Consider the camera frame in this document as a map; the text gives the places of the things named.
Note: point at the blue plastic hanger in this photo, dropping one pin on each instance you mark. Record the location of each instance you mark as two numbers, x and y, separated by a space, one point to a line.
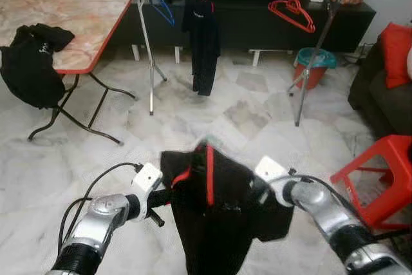
166 12

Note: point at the marble pattern folding table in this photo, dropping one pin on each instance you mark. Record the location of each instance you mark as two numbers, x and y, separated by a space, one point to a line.
84 17

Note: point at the black television console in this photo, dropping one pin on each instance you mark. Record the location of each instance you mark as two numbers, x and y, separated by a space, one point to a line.
257 24

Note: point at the black shirt red striped collar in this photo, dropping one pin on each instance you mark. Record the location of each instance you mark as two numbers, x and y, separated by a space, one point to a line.
219 217

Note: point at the black shirt with green print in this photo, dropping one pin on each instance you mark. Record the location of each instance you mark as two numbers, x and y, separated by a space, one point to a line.
29 69

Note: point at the red cushion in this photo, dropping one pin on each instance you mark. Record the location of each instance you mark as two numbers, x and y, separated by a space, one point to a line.
396 56

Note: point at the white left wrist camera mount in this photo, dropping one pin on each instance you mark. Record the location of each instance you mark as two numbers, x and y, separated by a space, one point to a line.
147 178

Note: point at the red bin with green bag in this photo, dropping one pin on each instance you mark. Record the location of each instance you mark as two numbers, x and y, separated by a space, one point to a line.
314 62

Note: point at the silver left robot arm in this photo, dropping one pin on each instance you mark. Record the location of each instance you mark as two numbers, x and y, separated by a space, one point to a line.
96 220

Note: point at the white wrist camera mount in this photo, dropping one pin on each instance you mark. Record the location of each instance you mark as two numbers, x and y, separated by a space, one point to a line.
147 178
270 169

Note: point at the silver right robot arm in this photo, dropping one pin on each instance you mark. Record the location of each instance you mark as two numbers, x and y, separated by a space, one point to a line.
335 223

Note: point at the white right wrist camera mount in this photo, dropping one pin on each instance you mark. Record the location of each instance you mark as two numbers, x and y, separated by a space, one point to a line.
270 169

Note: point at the navy polo shirt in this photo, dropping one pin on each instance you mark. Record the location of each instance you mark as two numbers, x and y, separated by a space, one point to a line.
203 43

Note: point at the red plastic stool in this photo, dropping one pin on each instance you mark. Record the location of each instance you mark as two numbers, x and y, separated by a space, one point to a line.
380 159

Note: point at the dark brown sofa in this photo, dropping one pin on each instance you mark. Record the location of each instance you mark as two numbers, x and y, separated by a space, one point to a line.
380 94

